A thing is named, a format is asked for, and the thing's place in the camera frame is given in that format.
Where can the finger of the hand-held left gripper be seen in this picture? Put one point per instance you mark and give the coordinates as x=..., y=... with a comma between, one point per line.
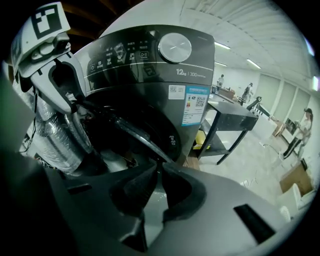
x=80, y=80
x=46, y=91

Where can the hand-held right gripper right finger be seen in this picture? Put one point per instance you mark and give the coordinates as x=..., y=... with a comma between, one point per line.
x=212, y=220

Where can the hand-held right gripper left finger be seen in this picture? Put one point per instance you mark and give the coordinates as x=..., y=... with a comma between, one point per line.
x=82, y=217

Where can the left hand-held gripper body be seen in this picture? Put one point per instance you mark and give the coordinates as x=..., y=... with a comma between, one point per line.
x=37, y=45

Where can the dark grey washing machine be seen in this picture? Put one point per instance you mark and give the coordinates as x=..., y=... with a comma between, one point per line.
x=150, y=75

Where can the plastic-wrapped grey appliance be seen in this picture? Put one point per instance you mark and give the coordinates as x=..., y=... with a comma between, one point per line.
x=57, y=140

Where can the yellow box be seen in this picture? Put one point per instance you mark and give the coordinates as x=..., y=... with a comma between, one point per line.
x=199, y=140

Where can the brown cardboard box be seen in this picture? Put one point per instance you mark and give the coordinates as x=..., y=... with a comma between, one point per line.
x=295, y=177

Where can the black side table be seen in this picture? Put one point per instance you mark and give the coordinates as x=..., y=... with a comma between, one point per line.
x=232, y=117

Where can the brown wooden table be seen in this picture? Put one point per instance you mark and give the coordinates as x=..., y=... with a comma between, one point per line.
x=226, y=93

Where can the long ceiling light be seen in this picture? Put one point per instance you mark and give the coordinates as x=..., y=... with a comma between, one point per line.
x=222, y=45
x=253, y=63
x=221, y=63

